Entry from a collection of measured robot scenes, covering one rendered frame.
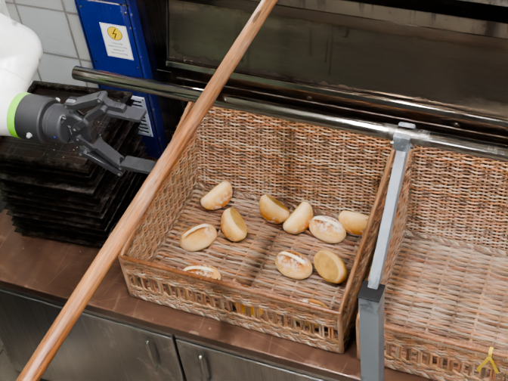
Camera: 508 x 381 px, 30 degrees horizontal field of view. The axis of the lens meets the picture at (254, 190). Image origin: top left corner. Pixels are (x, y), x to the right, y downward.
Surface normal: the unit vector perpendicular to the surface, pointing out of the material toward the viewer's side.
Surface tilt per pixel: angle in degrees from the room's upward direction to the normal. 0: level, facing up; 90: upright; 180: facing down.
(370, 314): 90
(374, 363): 90
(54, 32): 90
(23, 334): 90
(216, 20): 70
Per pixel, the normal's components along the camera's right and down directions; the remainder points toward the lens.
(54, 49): -0.36, 0.69
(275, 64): -0.38, 0.41
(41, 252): -0.10, -0.69
